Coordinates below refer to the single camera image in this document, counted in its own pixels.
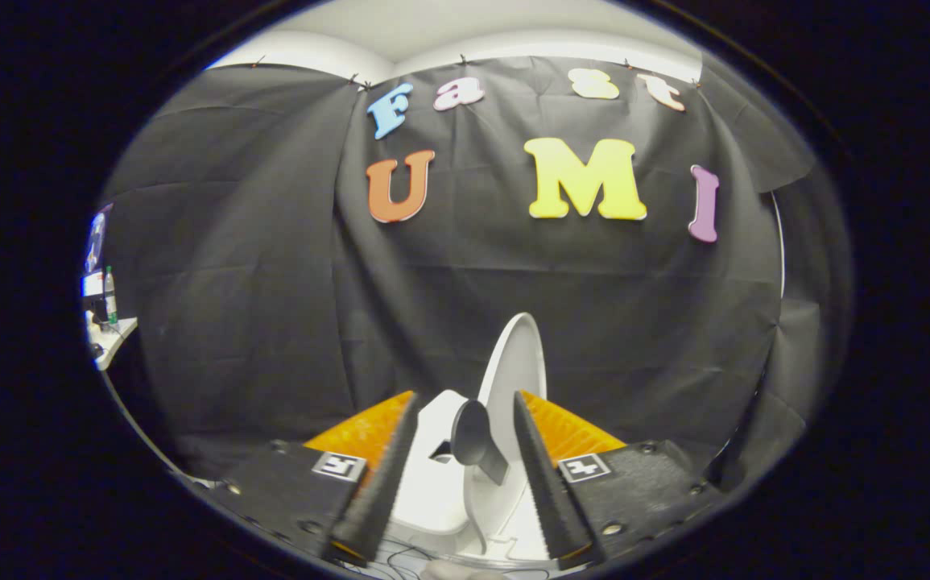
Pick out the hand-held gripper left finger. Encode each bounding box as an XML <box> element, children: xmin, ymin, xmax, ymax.
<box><xmin>215</xmin><ymin>391</ymin><xmax>425</xmax><ymax>566</ymax></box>

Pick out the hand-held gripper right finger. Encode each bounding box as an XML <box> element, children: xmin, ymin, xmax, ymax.
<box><xmin>513</xmin><ymin>391</ymin><xmax>727</xmax><ymax>570</ymax></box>

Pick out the black backdrop cloth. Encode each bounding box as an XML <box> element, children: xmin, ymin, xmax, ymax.
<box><xmin>98</xmin><ymin>52</ymin><xmax>836</xmax><ymax>484</ymax></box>

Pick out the white side table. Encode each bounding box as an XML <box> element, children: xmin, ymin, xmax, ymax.
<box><xmin>88</xmin><ymin>316</ymin><xmax>139</xmax><ymax>371</ymax></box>

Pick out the thin black cable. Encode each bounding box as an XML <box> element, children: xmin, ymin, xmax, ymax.
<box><xmin>364</xmin><ymin>541</ymin><xmax>437</xmax><ymax>578</ymax></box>

